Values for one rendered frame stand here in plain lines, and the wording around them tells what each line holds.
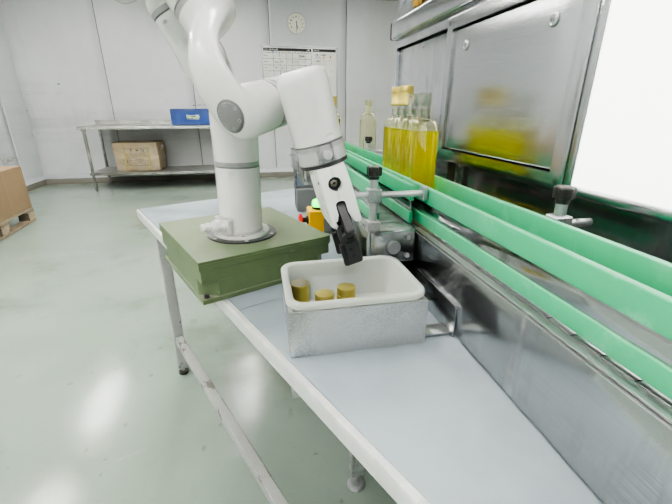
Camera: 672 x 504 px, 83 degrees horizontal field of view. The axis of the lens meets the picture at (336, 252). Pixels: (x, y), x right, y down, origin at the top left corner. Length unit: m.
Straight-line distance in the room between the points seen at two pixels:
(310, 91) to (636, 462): 0.53
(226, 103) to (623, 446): 0.59
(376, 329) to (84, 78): 6.72
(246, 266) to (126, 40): 6.29
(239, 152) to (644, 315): 0.69
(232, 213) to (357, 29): 6.26
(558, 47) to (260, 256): 0.64
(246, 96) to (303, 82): 0.08
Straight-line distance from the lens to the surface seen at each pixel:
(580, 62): 0.73
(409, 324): 0.63
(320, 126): 0.57
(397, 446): 0.49
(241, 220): 0.85
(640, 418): 0.44
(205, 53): 0.60
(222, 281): 0.79
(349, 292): 0.67
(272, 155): 6.72
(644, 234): 0.69
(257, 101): 0.58
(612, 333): 0.46
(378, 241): 0.76
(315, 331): 0.59
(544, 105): 0.79
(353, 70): 6.89
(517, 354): 0.55
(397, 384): 0.57
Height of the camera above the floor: 1.11
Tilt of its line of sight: 21 degrees down
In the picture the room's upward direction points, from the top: straight up
